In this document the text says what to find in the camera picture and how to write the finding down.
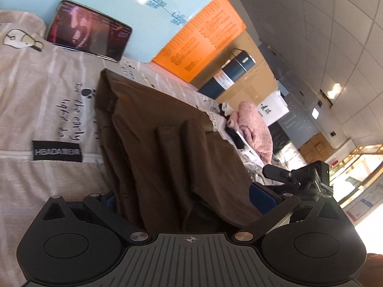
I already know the white lace cloth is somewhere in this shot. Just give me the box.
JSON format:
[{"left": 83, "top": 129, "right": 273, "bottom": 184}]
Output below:
[{"left": 206, "top": 108, "right": 228, "bottom": 132}]

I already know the black and white cloth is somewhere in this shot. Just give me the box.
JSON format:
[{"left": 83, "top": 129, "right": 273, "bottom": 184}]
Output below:
[{"left": 217, "top": 102, "right": 249, "bottom": 150}]

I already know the printed beige bedsheet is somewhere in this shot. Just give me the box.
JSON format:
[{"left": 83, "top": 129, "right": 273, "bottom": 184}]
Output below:
[{"left": 0, "top": 9, "right": 270, "bottom": 287}]

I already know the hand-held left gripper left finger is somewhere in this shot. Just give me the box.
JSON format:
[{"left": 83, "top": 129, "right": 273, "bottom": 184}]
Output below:
[{"left": 43, "top": 193, "right": 153, "bottom": 245}]

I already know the pink fluffy garment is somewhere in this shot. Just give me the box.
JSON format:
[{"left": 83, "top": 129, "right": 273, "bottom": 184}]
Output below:
[{"left": 229, "top": 101, "right": 275, "bottom": 166}]

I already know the dark blue vacuum bottle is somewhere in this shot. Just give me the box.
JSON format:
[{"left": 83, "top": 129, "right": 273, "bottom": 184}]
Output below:
[{"left": 197, "top": 48, "right": 256, "bottom": 99}]

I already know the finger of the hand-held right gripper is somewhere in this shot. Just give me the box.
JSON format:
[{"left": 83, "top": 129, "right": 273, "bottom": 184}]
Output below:
[{"left": 262, "top": 165, "right": 301, "bottom": 185}]

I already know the white paper bag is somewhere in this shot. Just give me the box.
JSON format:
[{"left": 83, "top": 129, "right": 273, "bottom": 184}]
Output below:
[{"left": 256, "top": 91, "right": 290, "bottom": 127}]

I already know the brown cardboard box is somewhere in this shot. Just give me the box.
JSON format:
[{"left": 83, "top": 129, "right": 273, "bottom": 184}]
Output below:
[{"left": 191, "top": 30, "right": 279, "bottom": 106}]

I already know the orange printed carton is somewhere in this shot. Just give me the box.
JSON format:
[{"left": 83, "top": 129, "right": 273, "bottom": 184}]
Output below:
[{"left": 152, "top": 0, "right": 248, "bottom": 83}]

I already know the brown garment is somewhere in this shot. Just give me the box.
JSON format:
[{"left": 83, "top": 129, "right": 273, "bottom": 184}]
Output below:
[{"left": 95, "top": 68, "right": 270, "bottom": 235}]

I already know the light blue printed carton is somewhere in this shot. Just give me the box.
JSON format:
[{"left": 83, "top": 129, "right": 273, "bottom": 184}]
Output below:
[{"left": 0, "top": 0, "right": 225, "bottom": 64}]

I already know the smartphone with lit screen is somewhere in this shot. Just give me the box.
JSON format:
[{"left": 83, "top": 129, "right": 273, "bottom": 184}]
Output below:
[{"left": 46, "top": 0, "right": 133, "bottom": 63}]

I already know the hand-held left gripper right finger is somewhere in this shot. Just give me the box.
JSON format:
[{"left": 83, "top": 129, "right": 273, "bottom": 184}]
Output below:
[{"left": 230, "top": 183, "right": 344, "bottom": 245}]

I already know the stack of brown cartons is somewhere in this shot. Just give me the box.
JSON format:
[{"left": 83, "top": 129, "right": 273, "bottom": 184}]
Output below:
[{"left": 299, "top": 133, "right": 334, "bottom": 162}]

